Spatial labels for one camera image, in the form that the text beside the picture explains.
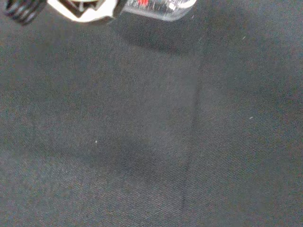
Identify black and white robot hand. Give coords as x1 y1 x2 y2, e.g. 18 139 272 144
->
3 0 126 26

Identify black bench cloth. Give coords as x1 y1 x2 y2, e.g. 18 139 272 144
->
0 0 303 227

